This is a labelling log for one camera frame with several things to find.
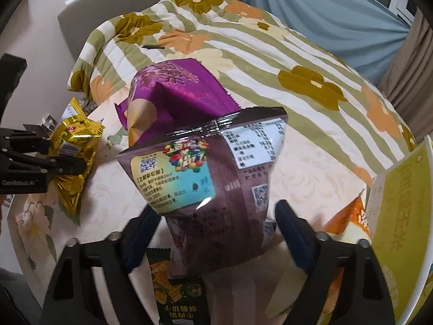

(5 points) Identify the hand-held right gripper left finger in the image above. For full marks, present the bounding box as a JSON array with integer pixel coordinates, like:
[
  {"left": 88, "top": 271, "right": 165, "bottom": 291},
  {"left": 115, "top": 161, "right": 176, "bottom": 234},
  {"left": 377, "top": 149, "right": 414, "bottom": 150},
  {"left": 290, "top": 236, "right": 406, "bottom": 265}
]
[{"left": 44, "top": 206, "right": 161, "bottom": 325}]

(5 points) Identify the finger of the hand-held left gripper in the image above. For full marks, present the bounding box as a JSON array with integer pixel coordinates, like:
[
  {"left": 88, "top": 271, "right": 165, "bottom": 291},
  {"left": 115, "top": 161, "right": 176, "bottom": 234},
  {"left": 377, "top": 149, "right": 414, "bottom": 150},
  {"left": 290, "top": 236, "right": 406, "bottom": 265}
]
[
  {"left": 0, "top": 127, "right": 51, "bottom": 154},
  {"left": 0, "top": 154, "right": 87, "bottom": 177}
]

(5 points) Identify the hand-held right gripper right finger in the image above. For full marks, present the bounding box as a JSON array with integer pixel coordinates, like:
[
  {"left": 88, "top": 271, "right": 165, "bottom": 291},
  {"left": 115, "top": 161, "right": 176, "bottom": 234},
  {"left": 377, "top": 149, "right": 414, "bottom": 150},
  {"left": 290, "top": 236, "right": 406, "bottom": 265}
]
[{"left": 275, "top": 200, "right": 396, "bottom": 325}]

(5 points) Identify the gold snack packet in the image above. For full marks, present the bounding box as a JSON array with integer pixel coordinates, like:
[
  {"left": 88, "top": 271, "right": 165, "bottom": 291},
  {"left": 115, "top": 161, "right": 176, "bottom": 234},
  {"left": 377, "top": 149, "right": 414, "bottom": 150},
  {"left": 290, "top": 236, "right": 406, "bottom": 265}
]
[
  {"left": 49, "top": 115, "right": 105, "bottom": 227},
  {"left": 63, "top": 96, "right": 90, "bottom": 122}
]

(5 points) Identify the brown candy bag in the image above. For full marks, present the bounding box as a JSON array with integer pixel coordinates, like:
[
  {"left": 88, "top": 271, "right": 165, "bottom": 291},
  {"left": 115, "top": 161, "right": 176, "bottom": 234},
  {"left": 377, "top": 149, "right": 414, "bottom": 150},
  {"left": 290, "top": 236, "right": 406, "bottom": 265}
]
[{"left": 117, "top": 106, "right": 288, "bottom": 278}]

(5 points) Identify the yellow-green cardboard box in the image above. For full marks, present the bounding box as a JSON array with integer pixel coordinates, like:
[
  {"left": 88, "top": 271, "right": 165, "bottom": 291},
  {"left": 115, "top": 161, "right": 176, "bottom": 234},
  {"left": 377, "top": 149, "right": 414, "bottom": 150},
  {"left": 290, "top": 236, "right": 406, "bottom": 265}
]
[{"left": 365, "top": 139, "right": 433, "bottom": 325}]

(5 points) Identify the dark green biscuit bag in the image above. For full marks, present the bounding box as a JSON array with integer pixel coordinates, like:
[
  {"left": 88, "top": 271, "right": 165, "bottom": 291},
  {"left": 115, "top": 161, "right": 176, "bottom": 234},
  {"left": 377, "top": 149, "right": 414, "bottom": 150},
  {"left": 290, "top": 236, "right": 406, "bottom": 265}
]
[{"left": 148, "top": 248, "right": 207, "bottom": 325}]

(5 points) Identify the cream orange chip bag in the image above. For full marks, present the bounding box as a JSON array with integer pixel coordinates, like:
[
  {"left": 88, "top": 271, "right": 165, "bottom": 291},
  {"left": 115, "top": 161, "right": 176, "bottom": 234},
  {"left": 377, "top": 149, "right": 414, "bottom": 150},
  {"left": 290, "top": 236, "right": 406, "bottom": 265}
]
[{"left": 321, "top": 192, "right": 373, "bottom": 315}]

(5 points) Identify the purple snack bag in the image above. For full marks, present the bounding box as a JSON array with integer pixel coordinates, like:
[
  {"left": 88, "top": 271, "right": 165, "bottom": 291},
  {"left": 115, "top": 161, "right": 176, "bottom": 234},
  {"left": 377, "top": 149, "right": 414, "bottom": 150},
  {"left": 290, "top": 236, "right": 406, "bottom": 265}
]
[{"left": 114, "top": 58, "right": 241, "bottom": 148}]

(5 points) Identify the grey headboard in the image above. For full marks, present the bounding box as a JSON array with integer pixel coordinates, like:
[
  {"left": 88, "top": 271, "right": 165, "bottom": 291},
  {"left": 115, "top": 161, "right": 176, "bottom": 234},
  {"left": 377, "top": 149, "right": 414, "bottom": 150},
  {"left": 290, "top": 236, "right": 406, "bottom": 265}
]
[{"left": 57, "top": 0, "right": 204, "bottom": 65}]

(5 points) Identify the floral striped blanket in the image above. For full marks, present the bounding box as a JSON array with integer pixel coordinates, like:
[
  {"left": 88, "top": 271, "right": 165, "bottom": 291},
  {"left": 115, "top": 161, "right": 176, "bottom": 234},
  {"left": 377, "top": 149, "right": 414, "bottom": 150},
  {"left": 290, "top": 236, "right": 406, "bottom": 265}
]
[{"left": 67, "top": 0, "right": 416, "bottom": 190}]

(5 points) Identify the blue cloth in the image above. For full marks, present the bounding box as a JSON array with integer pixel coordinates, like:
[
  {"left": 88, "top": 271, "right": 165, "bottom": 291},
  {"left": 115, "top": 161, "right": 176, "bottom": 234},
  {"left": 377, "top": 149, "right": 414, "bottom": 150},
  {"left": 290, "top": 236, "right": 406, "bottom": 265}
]
[{"left": 244, "top": 0, "right": 415, "bottom": 85}]

